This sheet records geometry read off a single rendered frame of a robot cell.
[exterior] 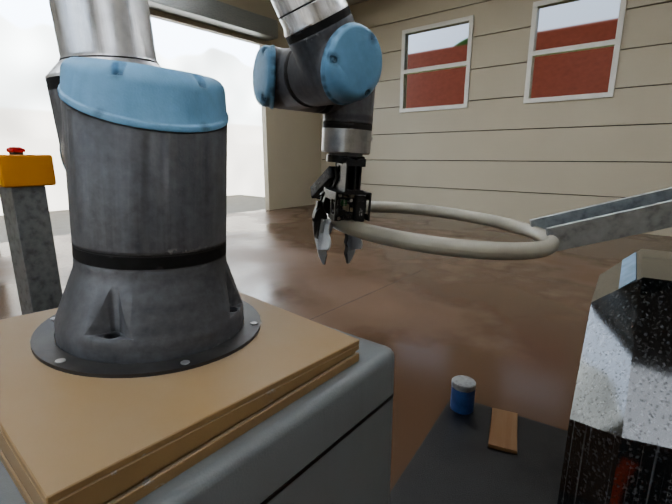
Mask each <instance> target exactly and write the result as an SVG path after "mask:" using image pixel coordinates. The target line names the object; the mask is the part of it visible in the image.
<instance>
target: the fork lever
mask: <svg viewBox="0 0 672 504"><path fill-rule="evenodd" d="M529 221H530V226H531V227H534V226H538V227H541V228H543V229H546V235H547V236H549V235H553V236H556V237H557V238H558V239H559V243H560V245H559V248H558V250H557V251H561V250H566V249H571V248H575V247H580V246H585V245H590V244H594V243H599V242H604V241H608V240H613V239H618V238H623V237H627V236H632V235H637V234H642V233H646V232H651V231H656V230H661V229H665V228H670V227H672V187H669V188H665V189H660V190H656V191H652V192H647V193H643V194H639V195H634V196H630V197H625V198H621V199H617V200H612V201H608V202H604V203H599V204H595V205H591V206H586V207H582V208H578V209H573V210H569V211H564V212H560V213H556V214H551V215H547V216H543V217H538V218H534V219H530V220H529Z"/></svg>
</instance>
